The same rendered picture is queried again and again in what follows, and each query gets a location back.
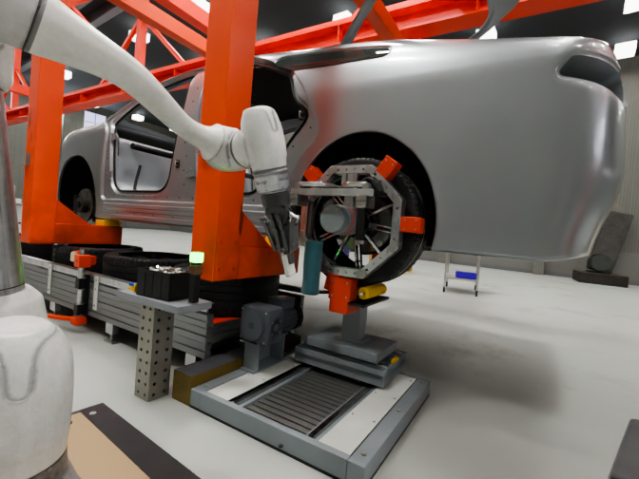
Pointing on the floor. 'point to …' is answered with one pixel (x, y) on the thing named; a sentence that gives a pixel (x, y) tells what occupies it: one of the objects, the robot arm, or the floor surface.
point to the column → (153, 354)
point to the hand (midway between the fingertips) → (288, 263)
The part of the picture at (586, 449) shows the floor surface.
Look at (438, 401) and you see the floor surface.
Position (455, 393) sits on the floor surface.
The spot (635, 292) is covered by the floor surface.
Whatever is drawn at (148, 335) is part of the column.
